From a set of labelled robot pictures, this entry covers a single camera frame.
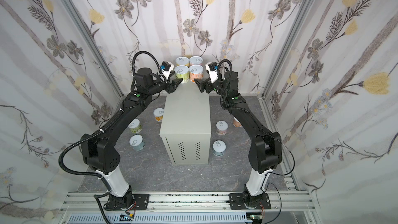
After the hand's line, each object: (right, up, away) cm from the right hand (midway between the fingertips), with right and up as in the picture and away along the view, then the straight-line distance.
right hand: (202, 69), depth 74 cm
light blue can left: (-38, -39, +15) cm, 56 cm away
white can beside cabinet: (+12, -31, +22) cm, 40 cm away
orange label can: (-30, -22, +29) cm, 47 cm away
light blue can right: (+10, -41, +12) cm, 44 cm away
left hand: (-13, 0, +2) cm, 14 cm away
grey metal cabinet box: (-7, -27, -12) cm, 31 cm away
